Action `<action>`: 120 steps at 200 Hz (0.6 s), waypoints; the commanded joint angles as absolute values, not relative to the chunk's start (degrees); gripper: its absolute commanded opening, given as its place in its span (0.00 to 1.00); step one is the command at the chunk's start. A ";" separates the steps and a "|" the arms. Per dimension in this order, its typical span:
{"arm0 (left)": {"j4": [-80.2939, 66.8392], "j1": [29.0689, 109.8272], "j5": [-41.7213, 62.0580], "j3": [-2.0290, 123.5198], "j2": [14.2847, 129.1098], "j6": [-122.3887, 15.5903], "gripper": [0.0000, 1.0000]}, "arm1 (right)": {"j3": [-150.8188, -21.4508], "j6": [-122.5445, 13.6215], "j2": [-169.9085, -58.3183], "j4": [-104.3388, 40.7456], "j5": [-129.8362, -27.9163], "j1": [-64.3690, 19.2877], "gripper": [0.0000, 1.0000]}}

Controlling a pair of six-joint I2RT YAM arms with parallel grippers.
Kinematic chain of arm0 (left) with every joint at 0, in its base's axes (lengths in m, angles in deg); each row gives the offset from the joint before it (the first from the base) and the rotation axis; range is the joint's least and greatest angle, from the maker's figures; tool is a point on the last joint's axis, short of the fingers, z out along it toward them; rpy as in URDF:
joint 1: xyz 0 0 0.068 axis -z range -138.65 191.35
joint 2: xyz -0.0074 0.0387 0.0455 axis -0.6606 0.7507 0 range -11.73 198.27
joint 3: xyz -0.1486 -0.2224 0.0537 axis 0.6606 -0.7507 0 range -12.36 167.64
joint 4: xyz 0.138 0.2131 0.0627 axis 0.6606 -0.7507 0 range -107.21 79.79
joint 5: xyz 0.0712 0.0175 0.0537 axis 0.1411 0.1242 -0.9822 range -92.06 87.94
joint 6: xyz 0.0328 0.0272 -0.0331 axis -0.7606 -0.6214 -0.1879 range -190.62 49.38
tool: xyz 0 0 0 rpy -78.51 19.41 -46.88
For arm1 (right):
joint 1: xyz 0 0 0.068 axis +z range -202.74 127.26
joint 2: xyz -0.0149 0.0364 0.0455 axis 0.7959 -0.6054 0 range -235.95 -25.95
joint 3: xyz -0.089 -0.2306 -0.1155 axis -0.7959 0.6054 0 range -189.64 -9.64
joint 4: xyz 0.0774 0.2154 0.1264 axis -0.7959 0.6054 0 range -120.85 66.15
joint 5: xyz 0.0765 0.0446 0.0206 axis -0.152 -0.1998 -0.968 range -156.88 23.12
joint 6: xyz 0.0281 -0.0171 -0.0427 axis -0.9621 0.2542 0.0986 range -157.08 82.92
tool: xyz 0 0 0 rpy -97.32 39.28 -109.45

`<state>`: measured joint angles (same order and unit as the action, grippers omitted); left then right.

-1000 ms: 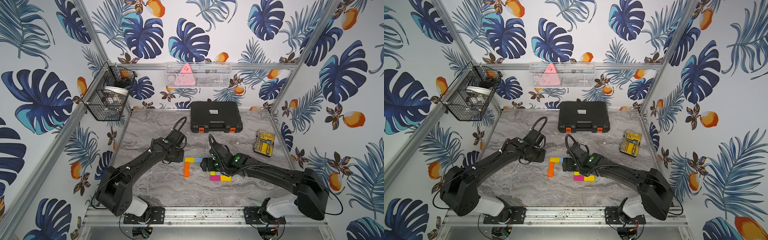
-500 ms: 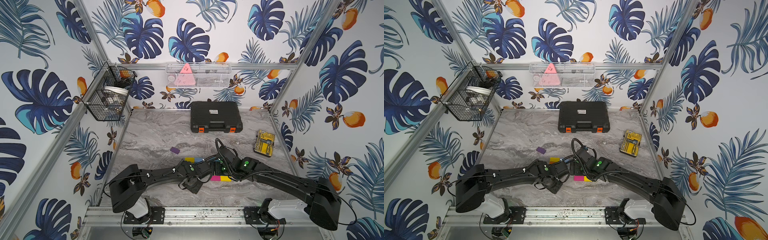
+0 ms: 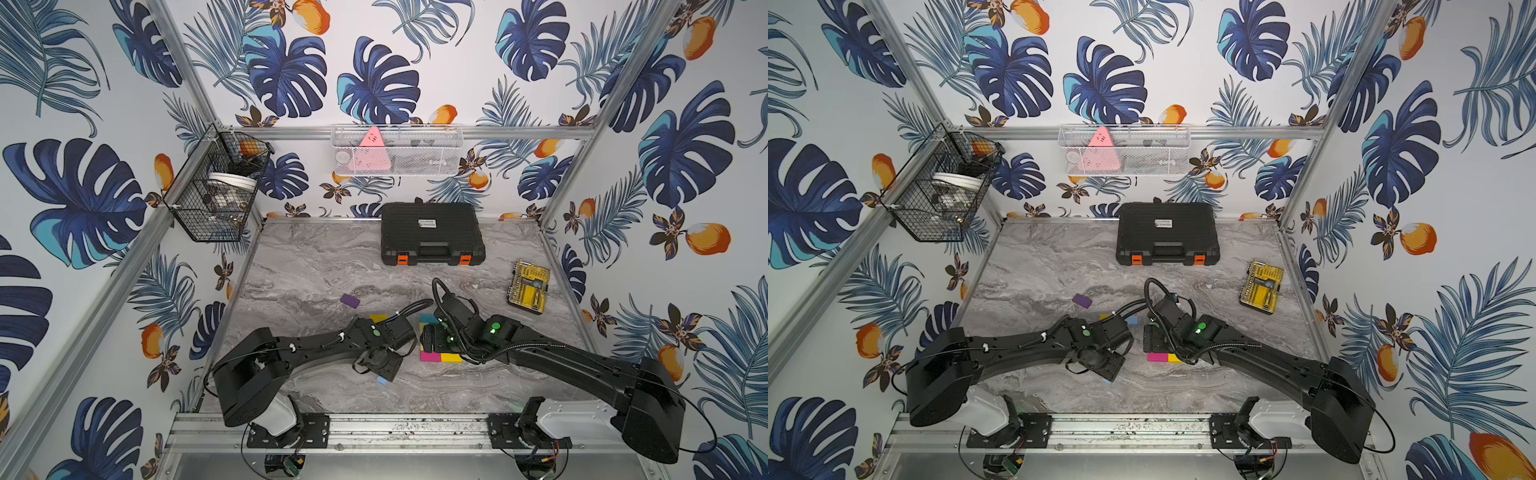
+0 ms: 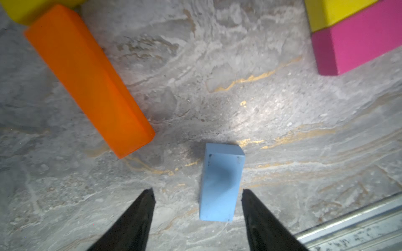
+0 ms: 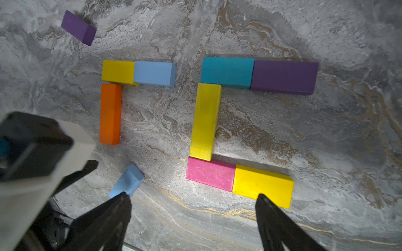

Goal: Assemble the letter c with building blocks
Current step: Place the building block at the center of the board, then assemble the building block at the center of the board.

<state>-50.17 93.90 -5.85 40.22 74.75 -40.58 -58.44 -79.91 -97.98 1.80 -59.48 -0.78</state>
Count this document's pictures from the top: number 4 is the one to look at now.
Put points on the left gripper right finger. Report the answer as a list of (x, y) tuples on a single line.
[(264, 231)]

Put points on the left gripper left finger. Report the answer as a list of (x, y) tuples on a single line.
[(131, 231)]

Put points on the light blue block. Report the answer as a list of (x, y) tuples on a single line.
[(221, 178)]

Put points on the orange block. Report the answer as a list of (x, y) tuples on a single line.
[(64, 42)]

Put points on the long yellow block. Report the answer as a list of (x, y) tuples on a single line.
[(325, 13)]

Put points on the magenta block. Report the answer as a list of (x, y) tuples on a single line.
[(358, 39)]

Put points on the small yellow block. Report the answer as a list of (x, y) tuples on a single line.
[(25, 12)]

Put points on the aluminium front rail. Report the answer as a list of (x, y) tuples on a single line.
[(375, 227)]

